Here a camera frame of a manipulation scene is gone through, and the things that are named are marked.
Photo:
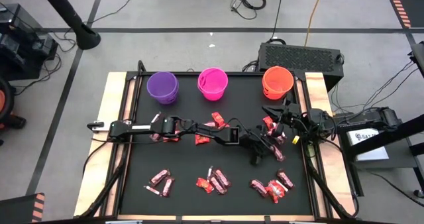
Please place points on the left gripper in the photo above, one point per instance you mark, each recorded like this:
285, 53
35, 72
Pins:
251, 140

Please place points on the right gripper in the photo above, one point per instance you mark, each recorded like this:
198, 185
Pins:
291, 113

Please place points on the red chocolate bar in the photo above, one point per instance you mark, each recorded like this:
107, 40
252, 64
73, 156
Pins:
281, 139
217, 186
160, 176
222, 178
258, 187
278, 153
285, 179
209, 124
167, 187
155, 137

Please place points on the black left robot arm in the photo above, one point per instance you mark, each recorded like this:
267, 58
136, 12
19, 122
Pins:
139, 127

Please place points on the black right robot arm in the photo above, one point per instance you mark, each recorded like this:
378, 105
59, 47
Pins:
364, 119

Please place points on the pink halloween bucket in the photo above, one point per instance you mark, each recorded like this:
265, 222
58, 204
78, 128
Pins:
212, 85

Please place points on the purple halloween bucket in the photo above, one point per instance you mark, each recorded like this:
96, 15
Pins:
163, 85

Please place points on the orange jack-o-lantern bucket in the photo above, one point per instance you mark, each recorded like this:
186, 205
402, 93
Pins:
277, 83

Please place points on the wooden table side board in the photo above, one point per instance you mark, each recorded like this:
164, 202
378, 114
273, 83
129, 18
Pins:
316, 91
90, 187

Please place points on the black computer case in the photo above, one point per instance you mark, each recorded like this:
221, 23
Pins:
298, 60

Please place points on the white labelled box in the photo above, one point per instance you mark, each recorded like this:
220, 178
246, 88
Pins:
367, 147

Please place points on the black stand beam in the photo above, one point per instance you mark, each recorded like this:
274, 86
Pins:
391, 136

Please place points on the black side platform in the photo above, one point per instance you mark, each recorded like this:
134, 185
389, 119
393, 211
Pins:
402, 161

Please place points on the black device on stand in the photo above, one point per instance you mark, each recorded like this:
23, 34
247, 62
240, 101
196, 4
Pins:
419, 58

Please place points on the orange striped black ramp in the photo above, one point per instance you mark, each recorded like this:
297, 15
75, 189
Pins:
20, 210
410, 2

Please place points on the black pole stand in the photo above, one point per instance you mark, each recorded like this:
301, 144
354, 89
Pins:
66, 12

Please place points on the black equipment rack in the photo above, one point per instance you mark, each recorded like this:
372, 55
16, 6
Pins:
20, 45

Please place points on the orange black wheeled machine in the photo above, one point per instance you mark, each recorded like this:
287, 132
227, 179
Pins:
6, 113

